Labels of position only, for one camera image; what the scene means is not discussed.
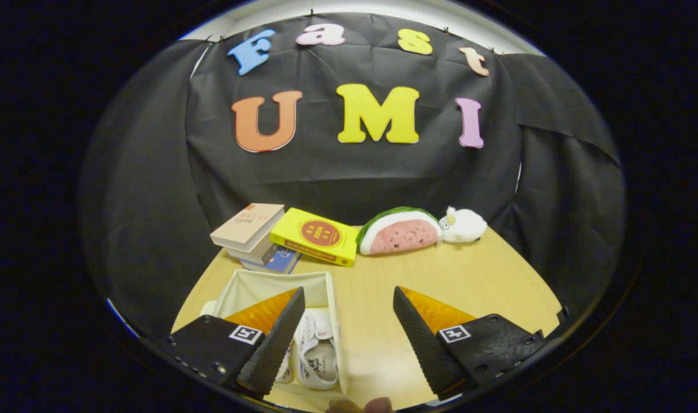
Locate white canvas shoe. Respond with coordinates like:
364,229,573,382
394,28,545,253
293,309,341,392
274,344,297,384

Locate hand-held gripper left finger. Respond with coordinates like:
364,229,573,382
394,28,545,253
157,287,306,401

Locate blue book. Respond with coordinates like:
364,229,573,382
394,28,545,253
240,246,302,275

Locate beige fabric storage box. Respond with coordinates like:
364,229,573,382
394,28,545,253
200,268,349,398

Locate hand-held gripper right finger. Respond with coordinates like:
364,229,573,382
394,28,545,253
392,286,547,401

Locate yellow book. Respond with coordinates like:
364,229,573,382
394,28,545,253
268,207,360,268

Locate grey book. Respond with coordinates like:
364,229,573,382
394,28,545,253
225,232,278,266

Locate watermelon slice plush toy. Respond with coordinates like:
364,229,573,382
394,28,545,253
356,206,443,256

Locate white plush toy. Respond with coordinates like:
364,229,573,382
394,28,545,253
438,205,489,244

